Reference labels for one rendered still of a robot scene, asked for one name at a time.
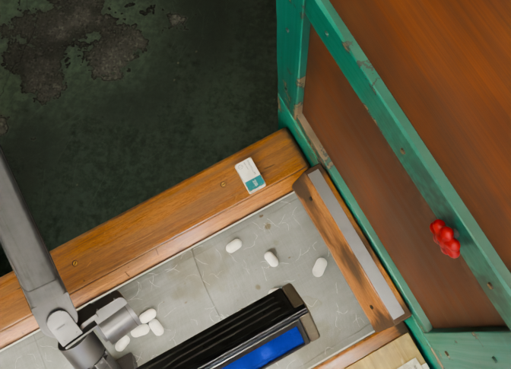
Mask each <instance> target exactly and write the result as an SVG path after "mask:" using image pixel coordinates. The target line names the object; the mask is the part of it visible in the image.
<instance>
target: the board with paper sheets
mask: <svg viewBox="0 0 511 369"><path fill-rule="evenodd" d="M414 358H416V359H417V361H418V362H419V364H420V366H421V365H423V364H425V363H426V361H425V360H424V358H423V357H422V355H421V353H420V352H419V350H418V349H417V346H416V345H415V344H414V342H413V340H412V338H411V337H410V335H409V334H408V332H406V333H404V334H403V335H401V336H399V337H398V338H396V339H394V340H392V341H391V342H389V343H387V344H385V345H384V346H382V347H380V348H378V349H377V350H375V351H374V352H371V353H369V354H368V355H366V356H364V357H363V358H361V359H360V360H358V361H355V362H354V363H353V364H350V365H349V366H347V367H346V368H344V369H397V368H399V367H401V366H402V365H404V364H406V363H408V362H409V361H410V360H412V359H414Z"/></svg>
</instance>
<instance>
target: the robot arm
mask: <svg viewBox="0 0 511 369"><path fill-rule="evenodd" d="M0 244H1V245H2V248H3V250H4V251H5V254H6V256H7V257H8V260H9V262H10V264H11V267H12V269H13V270H14V273H15V275H16V276H17V280H18V281H19V283H20V286H21V288H22V290H23V293H24V295H25V297H26V299H27V301H28V303H29V305H30V309H31V311H32V313H33V315H34V317H35V319H36V322H37V324H38V326H39V328H40V330H41V331H42V333H43V334H44V335H46V336H48V337H50V338H56V339H57V340H58V341H59V342H58V349H59V351H60V352H61V353H62V354H63V355H64V356H65V357H66V359H67V360H68V361H69V363H70V364H71V365H72V367H73V368H74V369H135V368H137V367H138V364H137V362H136V359H135V356H134V355H133V354H132V353H131V352H129V353H128V354H126V355H124V356H122V357H121V358H119V359H117V360H115V359H114V358H113V356H112V355H111V354H110V353H109V351H108V350H107V349H106V347H104V344H103V343H102V342H101V341H100V339H99V338H98V337H97V335H96V334H95V332H94V331H93V330H94V329H96V330H97V331H98V333H99V334H100V335H101V337H102V338H103V340H104V341H105V342H108V341H109V342H110V343H111V344H112V345H113V344H115V343H116V342H118V341H119V340H120V339H121V338H123V337H124V336H126V335H127V334H128V333H130V332H131V331H132V330H133V329H135V328H136V327H137V326H139V325H141V321H140V319H139V318H138V317H137V316H136V314H135V312H134V310H133V309H132V308H131V307H130V306H129V304H128V302H127V300H126V299H125V298H124V297H123V296H122V294H121V293H120V291H112V292H110V293H109V294H107V295H106V296H104V297H102V298H101V299H99V300H98V301H96V302H94V303H92V304H91V303H89V304H88V305H87V306H85V307H83V308H82V309H80V310H79V311H78V312H77V311H76V309H75V306H74V304H73V303H72V300H71V298H70V296H69V294H68V291H67V289H66V287H65V285H64V283H63V280H62V279H61V277H60V274H59V272H58V270H57V268H56V265H55V263H54V262H53V260H52V255H51V254H50V253H49V250H48V248H47V246H46V244H45V241H44V239H43V237H42V235H41V233H40V230H39V228H38V227H37V223H36V222H35V220H34V217H33V215H32V213H31V211H30V208H29V206H28V204H27V201H26V199H25V198H24V195H23V193H22V191H21V188H20V187H19V184H18V182H17V180H16V178H15V175H14V173H13V171H12V169H11V166H10V164H9V163H8V159H7V158H6V156H5V153H4V151H3V149H2V147H1V144H0Z"/></svg>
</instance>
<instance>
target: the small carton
mask: <svg viewBox="0 0 511 369"><path fill-rule="evenodd" d="M235 168H236V171H237V173H238V174H239V175H240V178H241V180H242V181H243V183H244V185H245V187H246V188H247V190H248V192H249V194H252V193H253V192H255V191H257V190H259V189H261V188H263V187H264V186H265V181H264V180H263V178H262V176H261V174H260V172H259V170H258V169H257V167H256V165H255V164H254V162H253V160H252V158H251V157H249V158H247V159H245V160H244V161H242V162H240V163H238V164H236V165H235Z"/></svg>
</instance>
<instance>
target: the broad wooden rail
mask: <svg viewBox="0 0 511 369"><path fill-rule="evenodd" d="M249 157H251V158H252V160H253V162H254V164H255V165H256V167H257V169H258V170H259V172H260V174H261V176H262V178H263V180H264V181H265V186H264V187H263V188H261V189H259V190H257V191H255V192H253V193H252V194H249V192H248V190H247V188H246V187H245V185H244V183H243V181H242V180H241V178H240V175H239V174H238V173H237V171H236V168H235V165H236V164H238V163H240V162H242V161H244V160H245V159H247V158H249ZM310 168H311V166H310V164H309V162H308V160H307V159H306V157H305V155H304V154H303V152H302V151H301V149H300V147H299V145H298V144H297V142H296V140H295V139H294V137H293V136H292V134H291V132H290V130H289V128H288V127H284V128H282V129H279V130H278V131H276V132H274V133H272V134H270V135H268V136H266V137H264V138H263V139H261V140H259V141H257V142H255V143H253V144H251V145H250V146H248V147H246V148H244V149H242V150H240V151H238V152H237V153H235V154H232V155H231V156H229V157H226V158H224V159H223V160H222V161H219V162H217V163H216V164H213V165H211V166H210V167H208V168H206V169H204V170H202V171H200V172H198V173H197V174H195V175H193V176H191V177H189V178H187V179H185V180H183V181H182V182H180V183H177V184H176V185H174V186H171V187H170V188H169V189H166V190H164V191H163V192H160V193H158V194H157V195H155V196H153V197H151V198H149V199H147V200H145V201H144V202H142V203H140V204H138V205H136V206H134V207H132V208H130V209H129V210H127V211H125V212H123V213H121V214H119V215H117V216H116V217H114V218H111V219H109V220H108V221H106V222H104V223H102V224H100V225H98V226H96V227H94V228H93V229H91V230H89V231H87V232H85V233H83V234H81V235H80V236H78V237H76V238H74V239H72V240H70V241H68V242H67V243H64V244H62V245H61V246H59V247H56V248H55V249H54V250H51V251H49V253H50V254H51V255H52V260H53V262H54V263H55V265H56V268H57V270H58V272H59V274H60V277H61V279H62V280H63V283H64V285H65V287H66V289H67V291H68V294H69V296H70V298H71V300H72V303H73V304H74V306H75V309H78V308H79V307H81V306H83V305H85V304H87V303H88V302H90V301H92V300H94V299H96V298H98V297H99V296H101V295H103V294H105V293H107V292H108V291H111V290H113V289H114V288H116V287H118V286H120V285H122V284H124V283H125V282H127V281H129V280H131V279H133V278H134V277H136V276H138V275H140V274H142V273H144V272H146V271H147V270H149V269H152V268H153V267H155V266H157V265H159V264H161V263H162V262H164V261H166V260H168V259H170V258H171V257H173V256H175V255H177V254H179V253H181V252H182V251H184V250H187V249H188V248H190V247H192V246H194V245H196V244H197V243H199V242H201V241H203V240H205V239H207V238H209V237H210V236H212V235H214V234H216V233H217V232H219V231H222V230H223V229H225V228H227V227H229V226H231V225H232V224H235V223H237V222H238V221H240V220H242V219H244V218H245V217H247V216H249V215H251V214H253V213H255V212H257V211H258V210H260V209H262V208H264V207H265V206H267V205H270V204H271V203H273V202H275V201H277V200H279V199H281V198H283V197H284V196H286V195H288V194H290V193H292V192H293V191H294V190H293V189H292V185H293V183H294V182H295V181H296V180H297V179H298V178H299V177H300V175H301V174H302V173H303V172H304V171H305V170H308V169H310ZM38 329H40V328H39V326H38V324H37V321H36V319H35V317H34V315H33V313H32V311H31V309H30V305H29V303H28V301H27V299H26V297H25V295H24V293H23V290H22V288H21V286H20V283H19V281H18V280H17V276H16V275H15V273H14V271H12V272H9V273H8V274H6V275H3V276H2V277H1V278H0V350H2V349H3V348H5V347H7V346H9V345H11V344H13V343H14V342H16V341H18V340H20V339H22V338H23V337H25V336H28V335H30V334H31V333H32V332H35V331H37V330H38Z"/></svg>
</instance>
